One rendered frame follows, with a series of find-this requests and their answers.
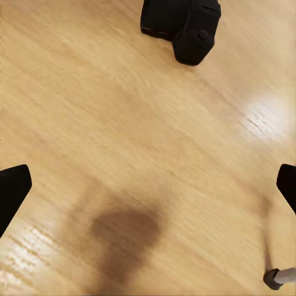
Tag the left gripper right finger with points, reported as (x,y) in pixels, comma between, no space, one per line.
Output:
(286,183)

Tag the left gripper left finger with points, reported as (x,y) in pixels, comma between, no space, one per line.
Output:
(15,184)

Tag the camera tripod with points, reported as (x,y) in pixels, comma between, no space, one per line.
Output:
(277,278)

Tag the digital camera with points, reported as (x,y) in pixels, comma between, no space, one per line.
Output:
(192,23)

